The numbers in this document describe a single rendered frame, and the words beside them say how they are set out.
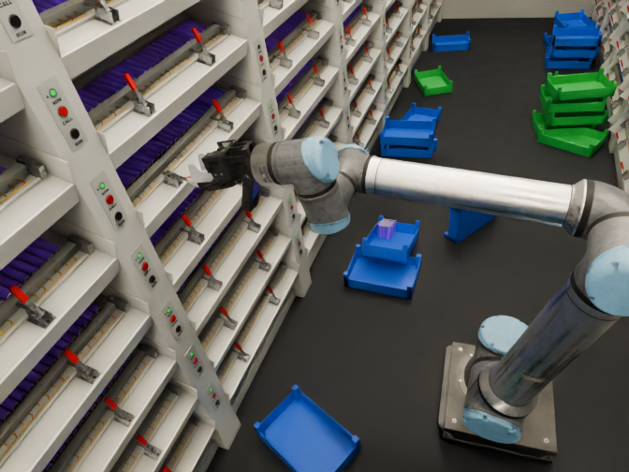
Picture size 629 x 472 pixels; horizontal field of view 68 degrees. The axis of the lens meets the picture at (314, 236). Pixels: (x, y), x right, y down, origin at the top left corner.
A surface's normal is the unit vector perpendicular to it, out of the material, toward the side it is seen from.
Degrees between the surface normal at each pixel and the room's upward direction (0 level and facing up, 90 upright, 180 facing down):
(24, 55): 90
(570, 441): 0
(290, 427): 0
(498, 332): 4
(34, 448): 18
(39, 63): 90
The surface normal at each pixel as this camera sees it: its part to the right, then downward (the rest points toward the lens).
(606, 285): -0.37, 0.58
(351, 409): -0.13, -0.74
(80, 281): 0.17, -0.66
